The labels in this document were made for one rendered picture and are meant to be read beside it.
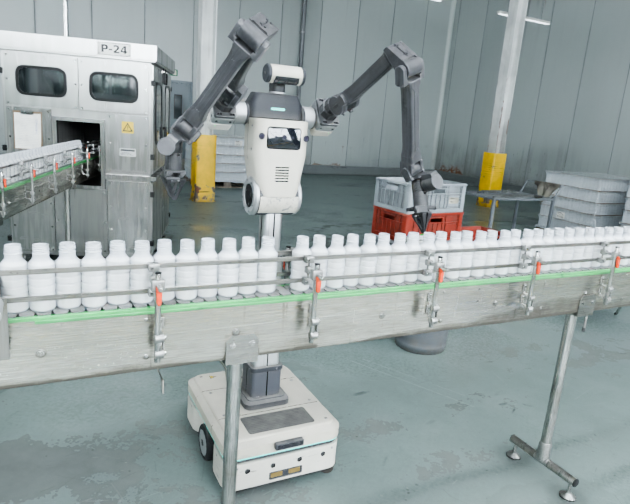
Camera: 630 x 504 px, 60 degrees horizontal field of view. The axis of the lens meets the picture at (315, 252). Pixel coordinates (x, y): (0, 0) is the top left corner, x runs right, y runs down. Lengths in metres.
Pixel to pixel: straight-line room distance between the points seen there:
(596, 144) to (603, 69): 1.58
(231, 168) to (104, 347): 9.78
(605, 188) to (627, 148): 4.49
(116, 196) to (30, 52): 1.35
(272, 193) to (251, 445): 1.00
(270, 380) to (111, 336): 1.12
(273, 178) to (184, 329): 0.86
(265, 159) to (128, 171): 3.12
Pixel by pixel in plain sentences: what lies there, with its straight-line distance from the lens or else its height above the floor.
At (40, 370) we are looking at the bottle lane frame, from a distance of 1.53.
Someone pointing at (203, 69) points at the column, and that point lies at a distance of 9.38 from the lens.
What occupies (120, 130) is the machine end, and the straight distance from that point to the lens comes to 5.17.
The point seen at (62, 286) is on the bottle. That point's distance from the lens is 1.49.
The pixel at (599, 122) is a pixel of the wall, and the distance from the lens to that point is 13.58.
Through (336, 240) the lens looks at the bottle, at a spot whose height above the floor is 1.15.
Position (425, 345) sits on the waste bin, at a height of 0.08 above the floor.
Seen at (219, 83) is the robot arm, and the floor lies 1.59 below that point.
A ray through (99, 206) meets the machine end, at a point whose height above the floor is 0.59.
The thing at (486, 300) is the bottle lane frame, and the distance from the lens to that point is 2.09.
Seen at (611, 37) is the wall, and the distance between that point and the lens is 13.80.
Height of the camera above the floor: 1.52
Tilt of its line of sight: 14 degrees down
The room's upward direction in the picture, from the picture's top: 5 degrees clockwise
